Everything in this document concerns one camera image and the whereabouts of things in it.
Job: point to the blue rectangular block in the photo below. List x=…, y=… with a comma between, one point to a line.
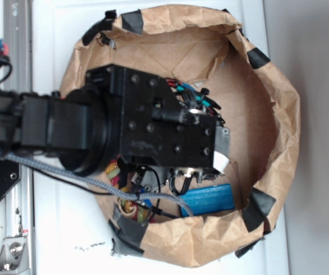
x=211, y=199

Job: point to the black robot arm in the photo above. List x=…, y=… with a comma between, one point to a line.
x=69, y=129

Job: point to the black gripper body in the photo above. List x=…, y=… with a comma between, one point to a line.
x=145, y=124

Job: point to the crumpled brown paper bag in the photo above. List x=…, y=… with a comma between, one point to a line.
x=178, y=88

